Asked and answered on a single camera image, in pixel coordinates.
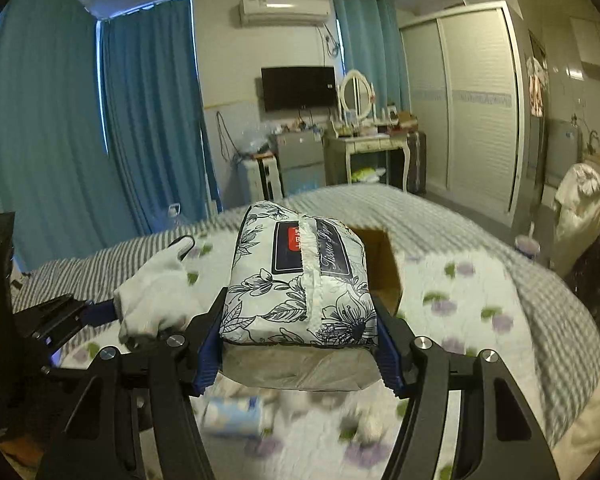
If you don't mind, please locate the blue floral tissue pack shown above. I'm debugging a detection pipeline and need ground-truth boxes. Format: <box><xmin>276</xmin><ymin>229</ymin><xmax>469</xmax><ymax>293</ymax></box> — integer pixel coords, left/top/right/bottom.
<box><xmin>201</xmin><ymin>396</ymin><xmax>264</xmax><ymax>437</ymax></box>

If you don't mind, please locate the white fabric cloth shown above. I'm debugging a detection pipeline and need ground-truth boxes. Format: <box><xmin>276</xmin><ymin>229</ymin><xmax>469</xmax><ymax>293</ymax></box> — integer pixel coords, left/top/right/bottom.
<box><xmin>114</xmin><ymin>235</ymin><xmax>204</xmax><ymax>350</ymax></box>

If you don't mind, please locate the floral white tissue pack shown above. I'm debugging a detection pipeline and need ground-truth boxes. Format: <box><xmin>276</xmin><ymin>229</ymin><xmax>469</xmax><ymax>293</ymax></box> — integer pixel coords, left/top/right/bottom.
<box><xmin>219</xmin><ymin>202</ymin><xmax>380</xmax><ymax>391</ymax></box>

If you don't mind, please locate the floral quilted bed cover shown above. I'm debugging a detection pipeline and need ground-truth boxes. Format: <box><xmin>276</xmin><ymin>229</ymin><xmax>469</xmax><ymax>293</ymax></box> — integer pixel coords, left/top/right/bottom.
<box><xmin>192</xmin><ymin>250</ymin><xmax>542</xmax><ymax>479</ymax></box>

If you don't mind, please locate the brown cardboard box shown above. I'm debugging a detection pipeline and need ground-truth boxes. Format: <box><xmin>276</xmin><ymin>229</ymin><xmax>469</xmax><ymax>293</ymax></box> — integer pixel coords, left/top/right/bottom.
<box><xmin>351</xmin><ymin>226</ymin><xmax>403</xmax><ymax>315</ymax></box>

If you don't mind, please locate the blue window curtain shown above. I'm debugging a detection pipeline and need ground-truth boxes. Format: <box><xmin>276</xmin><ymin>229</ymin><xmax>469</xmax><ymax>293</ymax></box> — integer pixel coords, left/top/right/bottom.
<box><xmin>0</xmin><ymin>0</ymin><xmax>219</xmax><ymax>271</ymax></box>

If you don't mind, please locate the white stuffed laundry bag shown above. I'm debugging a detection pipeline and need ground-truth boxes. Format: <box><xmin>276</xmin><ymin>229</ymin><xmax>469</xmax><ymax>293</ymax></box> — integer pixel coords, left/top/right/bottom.
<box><xmin>550</xmin><ymin>162</ymin><xmax>600</xmax><ymax>278</ymax></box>

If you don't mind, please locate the white dressing table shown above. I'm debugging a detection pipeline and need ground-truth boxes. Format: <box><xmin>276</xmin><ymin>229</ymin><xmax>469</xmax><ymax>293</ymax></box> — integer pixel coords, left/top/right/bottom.
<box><xmin>323</xmin><ymin>133</ymin><xmax>411</xmax><ymax>192</ymax></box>

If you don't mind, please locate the grey small fridge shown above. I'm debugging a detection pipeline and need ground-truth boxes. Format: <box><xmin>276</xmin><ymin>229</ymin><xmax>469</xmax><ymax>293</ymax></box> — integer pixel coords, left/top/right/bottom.
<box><xmin>273</xmin><ymin>130</ymin><xmax>326</xmax><ymax>197</ymax></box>

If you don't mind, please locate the white oval vanity mirror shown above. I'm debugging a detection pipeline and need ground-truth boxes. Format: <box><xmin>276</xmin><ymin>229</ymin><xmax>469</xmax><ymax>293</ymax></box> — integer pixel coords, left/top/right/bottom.
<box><xmin>338</xmin><ymin>70</ymin><xmax>375</xmax><ymax>124</ymax></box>

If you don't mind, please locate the white sliding wardrobe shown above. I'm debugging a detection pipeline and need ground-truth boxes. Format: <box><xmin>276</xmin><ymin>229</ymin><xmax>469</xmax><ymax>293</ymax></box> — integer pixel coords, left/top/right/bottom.
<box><xmin>400</xmin><ymin>1</ymin><xmax>526</xmax><ymax>226</ymax></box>

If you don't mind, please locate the narrow blue curtain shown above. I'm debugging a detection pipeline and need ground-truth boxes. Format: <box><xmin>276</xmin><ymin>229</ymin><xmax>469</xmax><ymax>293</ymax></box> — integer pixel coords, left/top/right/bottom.
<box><xmin>332</xmin><ymin>0</ymin><xmax>410</xmax><ymax>110</ymax></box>

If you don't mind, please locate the black wall television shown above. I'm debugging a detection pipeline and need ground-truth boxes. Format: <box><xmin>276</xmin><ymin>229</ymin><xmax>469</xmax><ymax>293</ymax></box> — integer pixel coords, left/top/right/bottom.
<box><xmin>261</xmin><ymin>66</ymin><xmax>337</xmax><ymax>112</ymax></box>

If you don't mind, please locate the white wall air conditioner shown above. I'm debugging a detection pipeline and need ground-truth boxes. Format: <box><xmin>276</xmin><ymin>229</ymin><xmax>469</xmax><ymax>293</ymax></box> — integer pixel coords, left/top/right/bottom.
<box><xmin>238</xmin><ymin>0</ymin><xmax>332</xmax><ymax>26</ymax></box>

